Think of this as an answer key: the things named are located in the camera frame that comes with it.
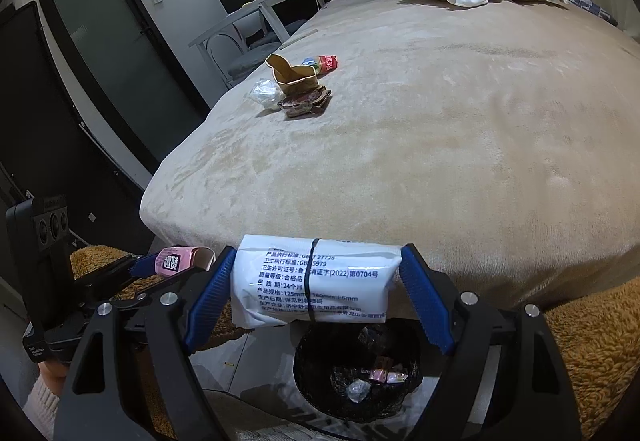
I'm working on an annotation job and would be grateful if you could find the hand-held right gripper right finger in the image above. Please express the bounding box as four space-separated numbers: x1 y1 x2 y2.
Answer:
400 243 583 441

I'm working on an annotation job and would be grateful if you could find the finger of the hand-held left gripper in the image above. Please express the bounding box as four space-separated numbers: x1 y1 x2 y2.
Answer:
112 263 216 309
74 255 162 304

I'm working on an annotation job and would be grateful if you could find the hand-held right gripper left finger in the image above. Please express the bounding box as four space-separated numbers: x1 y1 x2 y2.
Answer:
52 246 237 441

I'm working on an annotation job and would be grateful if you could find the pink drink carton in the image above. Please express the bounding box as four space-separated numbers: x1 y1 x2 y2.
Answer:
156 246 217 278

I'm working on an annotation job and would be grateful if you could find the pink yellow snack packet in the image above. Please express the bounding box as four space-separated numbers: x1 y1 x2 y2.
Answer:
370 356 421 385

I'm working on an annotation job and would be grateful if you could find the white wipes packet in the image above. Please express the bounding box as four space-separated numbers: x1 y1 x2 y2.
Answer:
231 234 403 329

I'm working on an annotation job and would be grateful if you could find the blue white packet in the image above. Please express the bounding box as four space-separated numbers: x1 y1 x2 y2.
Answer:
347 378 374 404

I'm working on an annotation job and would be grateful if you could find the trash bin with black bag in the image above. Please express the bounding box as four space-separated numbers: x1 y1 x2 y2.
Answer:
292 318 451 424

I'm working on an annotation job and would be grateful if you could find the person's left forearm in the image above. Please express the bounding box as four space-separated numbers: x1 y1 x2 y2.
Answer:
22 377 63 441

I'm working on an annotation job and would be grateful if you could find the person's left hand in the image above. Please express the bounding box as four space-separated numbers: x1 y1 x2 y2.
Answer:
38 362 69 396

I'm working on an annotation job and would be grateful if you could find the black door panel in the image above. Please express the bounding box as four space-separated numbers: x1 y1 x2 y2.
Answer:
0 1 153 254

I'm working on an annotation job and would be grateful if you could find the beige bed blanket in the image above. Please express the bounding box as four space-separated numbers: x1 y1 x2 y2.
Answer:
140 0 640 317

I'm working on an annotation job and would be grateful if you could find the person's right leg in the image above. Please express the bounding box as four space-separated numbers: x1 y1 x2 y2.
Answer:
537 278 640 441

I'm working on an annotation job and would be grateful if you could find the white crumpled plastic ball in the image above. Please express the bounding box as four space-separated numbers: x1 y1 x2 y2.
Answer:
249 78 281 111

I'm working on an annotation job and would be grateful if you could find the dark brown wrapper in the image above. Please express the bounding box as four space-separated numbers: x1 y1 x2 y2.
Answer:
277 86 333 119

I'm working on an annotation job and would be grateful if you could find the white chair grey cushion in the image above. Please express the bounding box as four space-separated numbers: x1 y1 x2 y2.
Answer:
207 28 274 88
232 8 309 48

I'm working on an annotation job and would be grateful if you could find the black framed glass door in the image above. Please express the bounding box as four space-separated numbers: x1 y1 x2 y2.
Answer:
32 0 211 177

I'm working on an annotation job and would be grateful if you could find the crushed brown paper cup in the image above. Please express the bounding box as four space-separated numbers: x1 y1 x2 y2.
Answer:
265 54 319 97

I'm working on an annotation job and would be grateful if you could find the clear plastic bottle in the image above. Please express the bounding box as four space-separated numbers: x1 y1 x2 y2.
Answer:
302 52 341 74

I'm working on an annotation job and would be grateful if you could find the white table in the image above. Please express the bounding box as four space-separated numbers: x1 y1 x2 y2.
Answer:
190 0 326 83

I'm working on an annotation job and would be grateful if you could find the flat grey strip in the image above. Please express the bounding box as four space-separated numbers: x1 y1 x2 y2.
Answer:
282 27 319 45

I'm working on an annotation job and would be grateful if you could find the blue patterned pillow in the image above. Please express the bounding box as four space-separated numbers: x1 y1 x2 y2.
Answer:
560 0 619 27

